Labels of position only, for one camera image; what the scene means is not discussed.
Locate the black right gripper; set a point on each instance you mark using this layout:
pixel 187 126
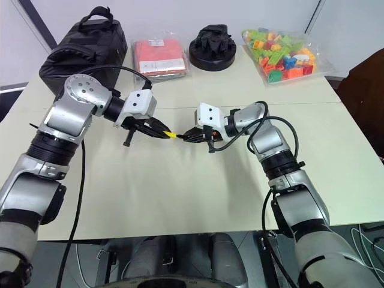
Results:
pixel 214 137

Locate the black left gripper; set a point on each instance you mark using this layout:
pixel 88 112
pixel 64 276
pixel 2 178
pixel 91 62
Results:
pixel 134 123

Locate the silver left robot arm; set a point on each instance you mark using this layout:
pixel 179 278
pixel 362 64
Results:
pixel 81 90

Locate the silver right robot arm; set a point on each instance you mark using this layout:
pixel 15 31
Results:
pixel 300 207

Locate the red cloth in plastic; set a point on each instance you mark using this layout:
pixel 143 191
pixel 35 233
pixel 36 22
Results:
pixel 159 55

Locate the black round stand with glove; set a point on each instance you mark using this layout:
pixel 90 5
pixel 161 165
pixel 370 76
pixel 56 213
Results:
pixel 211 51

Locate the black fabric bag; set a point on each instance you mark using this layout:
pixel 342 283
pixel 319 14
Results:
pixel 87 48

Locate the bag of colourful building blocks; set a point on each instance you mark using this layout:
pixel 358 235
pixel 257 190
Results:
pixel 282 57

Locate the dark grey rounded shape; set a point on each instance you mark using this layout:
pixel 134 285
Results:
pixel 147 258

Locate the dark brown wooden furniture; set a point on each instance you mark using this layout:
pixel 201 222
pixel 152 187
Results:
pixel 366 90

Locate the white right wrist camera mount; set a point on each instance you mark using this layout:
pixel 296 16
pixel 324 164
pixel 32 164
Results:
pixel 210 115

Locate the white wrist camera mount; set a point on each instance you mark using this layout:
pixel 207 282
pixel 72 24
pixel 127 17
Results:
pixel 138 103
pixel 210 115

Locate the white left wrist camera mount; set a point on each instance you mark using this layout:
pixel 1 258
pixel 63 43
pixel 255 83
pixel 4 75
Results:
pixel 138 103

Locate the metal table leg bracket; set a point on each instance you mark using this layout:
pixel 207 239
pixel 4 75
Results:
pixel 267 240

